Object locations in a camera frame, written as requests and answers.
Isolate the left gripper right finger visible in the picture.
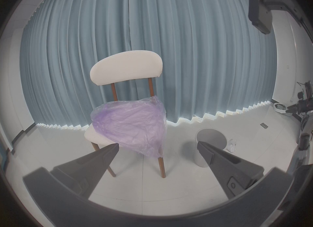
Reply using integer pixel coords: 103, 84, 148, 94
197, 141, 265, 200

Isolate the white ring-shaped object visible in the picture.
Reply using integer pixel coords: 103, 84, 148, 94
273, 103, 287, 117

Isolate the purple plastic bag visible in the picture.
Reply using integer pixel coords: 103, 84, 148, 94
90, 96, 167, 158

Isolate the blue-green curtain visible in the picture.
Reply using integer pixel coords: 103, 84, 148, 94
20, 0, 278, 129

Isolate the white trash bin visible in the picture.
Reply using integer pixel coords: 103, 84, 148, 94
193, 128, 228, 168

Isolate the white wooden chair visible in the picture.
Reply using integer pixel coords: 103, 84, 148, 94
84, 50, 167, 179

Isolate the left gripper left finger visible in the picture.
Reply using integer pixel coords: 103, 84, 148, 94
50, 144, 120, 199

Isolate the crumpled clear wrapper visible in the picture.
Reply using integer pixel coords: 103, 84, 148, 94
226, 139, 238, 153

